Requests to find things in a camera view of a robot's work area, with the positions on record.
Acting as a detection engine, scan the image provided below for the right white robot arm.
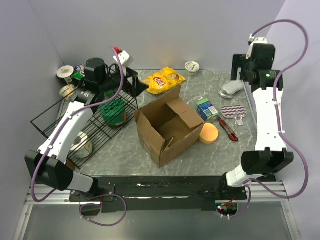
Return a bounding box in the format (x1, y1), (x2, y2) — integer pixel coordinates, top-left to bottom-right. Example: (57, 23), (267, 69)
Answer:
(218, 42), (294, 200)

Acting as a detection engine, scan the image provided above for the small clear plastic packet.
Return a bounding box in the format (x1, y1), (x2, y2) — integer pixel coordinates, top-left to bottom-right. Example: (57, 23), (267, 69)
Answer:
(235, 119), (244, 126)

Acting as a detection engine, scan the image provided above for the green blue sponge pack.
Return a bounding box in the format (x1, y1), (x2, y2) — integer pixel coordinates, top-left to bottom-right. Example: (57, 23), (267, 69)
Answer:
(196, 98), (219, 122)

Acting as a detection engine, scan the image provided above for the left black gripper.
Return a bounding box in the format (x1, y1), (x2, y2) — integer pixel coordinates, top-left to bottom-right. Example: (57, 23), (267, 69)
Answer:
(99, 64), (149, 97)

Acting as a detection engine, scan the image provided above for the white yogurt cup upright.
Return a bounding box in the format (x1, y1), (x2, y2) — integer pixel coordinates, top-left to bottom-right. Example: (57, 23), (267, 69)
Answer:
(56, 65), (74, 85)

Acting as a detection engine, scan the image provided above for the white tape roll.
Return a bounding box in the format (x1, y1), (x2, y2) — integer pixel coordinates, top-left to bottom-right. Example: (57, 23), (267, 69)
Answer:
(70, 131), (93, 159)

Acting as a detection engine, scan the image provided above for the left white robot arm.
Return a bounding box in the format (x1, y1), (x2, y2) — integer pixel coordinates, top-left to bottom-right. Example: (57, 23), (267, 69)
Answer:
(24, 58), (148, 202)

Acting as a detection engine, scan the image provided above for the purple wavy patterned pad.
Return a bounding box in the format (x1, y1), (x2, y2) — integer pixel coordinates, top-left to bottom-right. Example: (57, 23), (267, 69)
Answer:
(220, 104), (248, 119)

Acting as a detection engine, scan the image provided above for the green white chips bag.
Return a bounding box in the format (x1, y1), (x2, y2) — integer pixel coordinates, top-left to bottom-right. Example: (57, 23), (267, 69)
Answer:
(72, 69), (85, 80)

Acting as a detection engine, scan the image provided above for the aluminium rail frame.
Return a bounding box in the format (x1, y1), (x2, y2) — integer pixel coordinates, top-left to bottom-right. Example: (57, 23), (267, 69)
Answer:
(24, 184), (71, 205)

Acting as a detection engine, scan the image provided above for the white yogurt cup lying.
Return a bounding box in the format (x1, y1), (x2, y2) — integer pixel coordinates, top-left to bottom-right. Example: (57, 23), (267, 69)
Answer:
(59, 84), (75, 102)

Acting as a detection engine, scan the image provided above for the green lidded jar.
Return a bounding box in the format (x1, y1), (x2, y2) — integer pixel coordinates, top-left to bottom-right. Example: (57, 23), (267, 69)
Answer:
(99, 98), (127, 128)

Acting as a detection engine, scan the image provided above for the brown cardboard express box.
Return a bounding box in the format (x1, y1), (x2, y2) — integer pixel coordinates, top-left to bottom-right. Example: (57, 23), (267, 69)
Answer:
(134, 85), (205, 168)

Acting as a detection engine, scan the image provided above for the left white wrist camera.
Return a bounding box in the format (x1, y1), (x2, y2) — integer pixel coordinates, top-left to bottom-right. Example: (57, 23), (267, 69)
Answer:
(114, 46), (133, 67)

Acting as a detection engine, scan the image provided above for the blue white small packet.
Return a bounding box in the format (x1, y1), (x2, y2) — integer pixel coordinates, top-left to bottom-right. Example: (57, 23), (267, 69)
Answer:
(74, 64), (85, 73)

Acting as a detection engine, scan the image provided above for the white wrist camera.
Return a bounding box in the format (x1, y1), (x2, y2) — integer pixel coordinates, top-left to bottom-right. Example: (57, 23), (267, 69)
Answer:
(245, 34), (268, 60)
(114, 46), (133, 67)

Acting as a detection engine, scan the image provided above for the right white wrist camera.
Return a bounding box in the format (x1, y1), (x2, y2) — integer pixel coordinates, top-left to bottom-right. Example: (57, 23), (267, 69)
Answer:
(245, 34), (268, 60)

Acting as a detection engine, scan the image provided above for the round yellow sponge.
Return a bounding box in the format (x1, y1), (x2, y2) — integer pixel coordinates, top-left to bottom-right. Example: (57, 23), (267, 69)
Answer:
(198, 123), (219, 144)

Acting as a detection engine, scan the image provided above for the yellow Lays chips bag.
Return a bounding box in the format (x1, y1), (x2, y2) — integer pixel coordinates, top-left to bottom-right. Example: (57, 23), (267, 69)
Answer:
(141, 66), (186, 95)

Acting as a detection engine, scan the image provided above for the white yogurt cup rear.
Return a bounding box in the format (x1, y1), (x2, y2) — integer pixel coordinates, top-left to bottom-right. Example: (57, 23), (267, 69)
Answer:
(184, 61), (200, 76)

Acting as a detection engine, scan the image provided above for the red black utility knife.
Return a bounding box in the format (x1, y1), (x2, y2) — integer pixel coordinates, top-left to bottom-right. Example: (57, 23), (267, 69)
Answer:
(218, 117), (239, 142)

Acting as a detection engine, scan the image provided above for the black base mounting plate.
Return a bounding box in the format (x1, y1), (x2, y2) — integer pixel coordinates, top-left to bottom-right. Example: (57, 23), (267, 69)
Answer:
(68, 176), (248, 214)

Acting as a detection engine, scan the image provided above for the black wire rack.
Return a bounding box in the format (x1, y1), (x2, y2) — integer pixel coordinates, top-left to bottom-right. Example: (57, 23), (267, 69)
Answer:
(30, 84), (141, 170)

